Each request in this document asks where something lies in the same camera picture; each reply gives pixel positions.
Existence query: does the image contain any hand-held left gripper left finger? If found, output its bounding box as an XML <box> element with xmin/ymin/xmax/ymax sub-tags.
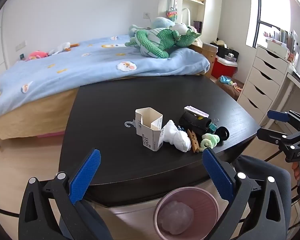
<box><xmin>18</xmin><ymin>149</ymin><xmax>110</xmax><ymax>240</ymax></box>

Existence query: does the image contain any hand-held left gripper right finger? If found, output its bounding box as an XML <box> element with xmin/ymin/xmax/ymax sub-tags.
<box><xmin>202</xmin><ymin>147</ymin><xmax>288</xmax><ymax>240</ymax></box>

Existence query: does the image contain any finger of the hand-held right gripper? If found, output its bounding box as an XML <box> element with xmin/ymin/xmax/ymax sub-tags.
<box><xmin>257</xmin><ymin>128</ymin><xmax>300</xmax><ymax>147</ymax></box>
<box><xmin>267</xmin><ymin>110</ymin><xmax>300</xmax><ymax>132</ymax></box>

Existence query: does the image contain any pink trash bin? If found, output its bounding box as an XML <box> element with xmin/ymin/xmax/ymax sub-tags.
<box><xmin>153</xmin><ymin>187</ymin><xmax>219</xmax><ymax>240</ymax></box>

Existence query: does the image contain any green white yarn roll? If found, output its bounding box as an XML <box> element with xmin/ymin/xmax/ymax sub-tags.
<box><xmin>200</xmin><ymin>133</ymin><xmax>220</xmax><ymax>153</ymax></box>

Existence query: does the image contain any black round lid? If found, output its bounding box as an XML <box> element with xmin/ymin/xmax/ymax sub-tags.
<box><xmin>214</xmin><ymin>127</ymin><xmax>230</xmax><ymax>142</ymax></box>

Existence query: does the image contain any white sock wad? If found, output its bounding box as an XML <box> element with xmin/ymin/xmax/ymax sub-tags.
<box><xmin>161</xmin><ymin>120</ymin><xmax>192</xmax><ymax>153</ymax></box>

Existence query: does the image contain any black cloth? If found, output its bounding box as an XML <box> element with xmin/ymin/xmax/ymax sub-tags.
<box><xmin>178</xmin><ymin>110</ymin><xmax>212</xmax><ymax>133</ymax></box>

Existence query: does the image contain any small white pink-labelled box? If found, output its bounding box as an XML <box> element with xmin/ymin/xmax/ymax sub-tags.
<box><xmin>184</xmin><ymin>105</ymin><xmax>209</xmax><ymax>118</ymax></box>

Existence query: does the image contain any white cardboard packaging box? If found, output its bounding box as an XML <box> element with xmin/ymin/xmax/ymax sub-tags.
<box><xmin>124</xmin><ymin>107</ymin><xmax>164</xmax><ymax>152</ymax></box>

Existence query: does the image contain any person's right hand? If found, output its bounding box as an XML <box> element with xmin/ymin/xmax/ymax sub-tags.
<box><xmin>292</xmin><ymin>162</ymin><xmax>300</xmax><ymax>181</ymax></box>

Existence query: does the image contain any person's leg in grey pants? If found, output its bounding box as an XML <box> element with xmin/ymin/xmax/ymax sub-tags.
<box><xmin>231</xmin><ymin>155</ymin><xmax>292</xmax><ymax>230</ymax></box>

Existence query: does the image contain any wooden clothespin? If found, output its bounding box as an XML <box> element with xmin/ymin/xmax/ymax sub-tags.
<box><xmin>187</xmin><ymin>129</ymin><xmax>201</xmax><ymax>153</ymax></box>

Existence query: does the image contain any white drawer unit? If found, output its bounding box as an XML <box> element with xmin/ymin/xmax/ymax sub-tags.
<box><xmin>237</xmin><ymin>44</ymin><xmax>290</xmax><ymax>127</ymax></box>

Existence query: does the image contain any white desk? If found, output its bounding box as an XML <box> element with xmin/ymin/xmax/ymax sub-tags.
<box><xmin>275</xmin><ymin>69</ymin><xmax>300</xmax><ymax>125</ymax></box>

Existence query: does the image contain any brown floor cushion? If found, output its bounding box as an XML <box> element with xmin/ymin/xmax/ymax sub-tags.
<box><xmin>216</xmin><ymin>76</ymin><xmax>245</xmax><ymax>100</ymax></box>

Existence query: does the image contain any crumpled translucent plastic bag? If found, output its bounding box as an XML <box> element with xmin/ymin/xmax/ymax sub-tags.
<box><xmin>157</xmin><ymin>200</ymin><xmax>194</xmax><ymax>235</ymax></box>

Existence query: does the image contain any red cooler box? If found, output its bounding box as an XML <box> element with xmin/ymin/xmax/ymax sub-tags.
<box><xmin>211</xmin><ymin>56</ymin><xmax>238</xmax><ymax>79</ymax></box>

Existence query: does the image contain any row of books and cards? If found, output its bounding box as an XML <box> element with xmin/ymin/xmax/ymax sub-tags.
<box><xmin>264</xmin><ymin>27</ymin><xmax>300</xmax><ymax>63</ymax></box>

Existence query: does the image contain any bed with beige skirt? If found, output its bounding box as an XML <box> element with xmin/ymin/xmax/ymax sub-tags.
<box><xmin>0</xmin><ymin>75</ymin><xmax>81</xmax><ymax>148</ymax></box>

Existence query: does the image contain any black storage bag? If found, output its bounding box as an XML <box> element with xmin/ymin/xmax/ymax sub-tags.
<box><xmin>216</xmin><ymin>46</ymin><xmax>240</xmax><ymax>60</ymax></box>

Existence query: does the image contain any wooden nightstand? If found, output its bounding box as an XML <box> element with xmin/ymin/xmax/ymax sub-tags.
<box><xmin>190</xmin><ymin>41</ymin><xmax>218</xmax><ymax>78</ymax></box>

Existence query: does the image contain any light blue printed blanket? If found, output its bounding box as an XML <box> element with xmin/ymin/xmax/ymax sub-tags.
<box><xmin>0</xmin><ymin>35</ymin><xmax>210</xmax><ymax>123</ymax></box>

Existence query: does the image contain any window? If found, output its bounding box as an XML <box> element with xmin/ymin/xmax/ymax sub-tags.
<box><xmin>245</xmin><ymin>0</ymin><xmax>300</xmax><ymax>78</ymax></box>

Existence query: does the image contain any pink plush toy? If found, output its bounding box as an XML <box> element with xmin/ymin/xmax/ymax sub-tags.
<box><xmin>25</xmin><ymin>51</ymin><xmax>49</xmax><ymax>62</ymax></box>

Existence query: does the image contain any white goose plush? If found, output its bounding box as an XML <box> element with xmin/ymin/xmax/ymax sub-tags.
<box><xmin>49</xmin><ymin>42</ymin><xmax>80</xmax><ymax>55</ymax></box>

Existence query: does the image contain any green dragon plush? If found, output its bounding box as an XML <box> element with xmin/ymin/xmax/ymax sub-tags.
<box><xmin>125</xmin><ymin>27</ymin><xmax>202</xmax><ymax>59</ymax></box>

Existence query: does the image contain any rainbow knitted bag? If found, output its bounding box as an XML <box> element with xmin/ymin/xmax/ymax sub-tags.
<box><xmin>166</xmin><ymin>9</ymin><xmax>178</xmax><ymax>22</ymax></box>

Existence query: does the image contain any light blue plush toy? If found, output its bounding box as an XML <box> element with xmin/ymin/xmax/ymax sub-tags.
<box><xmin>129</xmin><ymin>17</ymin><xmax>177</xmax><ymax>37</ymax></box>

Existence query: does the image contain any white wall shelf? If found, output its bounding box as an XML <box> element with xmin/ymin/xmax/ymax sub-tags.
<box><xmin>157</xmin><ymin>0</ymin><xmax>208</xmax><ymax>35</ymax></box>

